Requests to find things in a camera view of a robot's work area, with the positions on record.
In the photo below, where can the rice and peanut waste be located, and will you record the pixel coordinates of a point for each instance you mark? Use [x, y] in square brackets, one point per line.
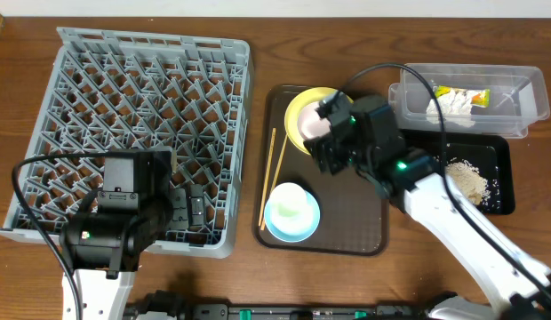
[480, 186]

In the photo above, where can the left wooden chopstick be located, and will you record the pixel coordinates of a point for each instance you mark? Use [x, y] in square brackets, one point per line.
[266, 176]

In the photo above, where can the grey dishwasher rack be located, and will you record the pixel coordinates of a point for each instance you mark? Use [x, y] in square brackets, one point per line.
[117, 89]

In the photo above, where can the black plastic bin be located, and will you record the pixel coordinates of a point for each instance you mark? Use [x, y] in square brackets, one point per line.
[487, 155]

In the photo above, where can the yellow plate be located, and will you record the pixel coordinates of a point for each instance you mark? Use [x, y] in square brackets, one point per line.
[297, 104]

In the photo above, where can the right wooden chopstick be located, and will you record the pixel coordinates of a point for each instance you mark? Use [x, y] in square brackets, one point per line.
[277, 171]

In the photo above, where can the green snack wrapper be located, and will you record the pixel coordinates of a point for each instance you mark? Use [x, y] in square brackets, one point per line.
[458, 97]

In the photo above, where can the dark brown serving tray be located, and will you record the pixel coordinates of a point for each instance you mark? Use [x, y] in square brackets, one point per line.
[354, 220]

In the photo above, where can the wooden chopstick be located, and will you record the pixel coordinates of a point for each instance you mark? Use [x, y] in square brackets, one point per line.
[266, 176]
[277, 171]

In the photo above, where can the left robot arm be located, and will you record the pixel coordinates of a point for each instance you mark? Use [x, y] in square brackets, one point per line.
[116, 223]

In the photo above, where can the white cup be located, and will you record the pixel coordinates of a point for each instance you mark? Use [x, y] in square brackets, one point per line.
[288, 202]

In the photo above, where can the light blue bowl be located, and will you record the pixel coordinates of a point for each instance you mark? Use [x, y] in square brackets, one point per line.
[295, 228]

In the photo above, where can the white pink bowl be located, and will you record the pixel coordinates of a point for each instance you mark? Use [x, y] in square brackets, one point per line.
[310, 124]

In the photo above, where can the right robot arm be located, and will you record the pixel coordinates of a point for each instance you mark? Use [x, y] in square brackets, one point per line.
[363, 134]

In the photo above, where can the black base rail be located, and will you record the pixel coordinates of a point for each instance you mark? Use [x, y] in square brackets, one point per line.
[171, 305]

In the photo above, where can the clear plastic bin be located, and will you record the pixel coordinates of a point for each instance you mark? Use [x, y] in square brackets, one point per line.
[518, 97]

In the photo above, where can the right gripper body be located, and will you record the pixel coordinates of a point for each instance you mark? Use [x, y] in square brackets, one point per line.
[331, 145]

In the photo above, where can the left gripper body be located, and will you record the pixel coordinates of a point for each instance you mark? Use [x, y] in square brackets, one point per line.
[189, 207]

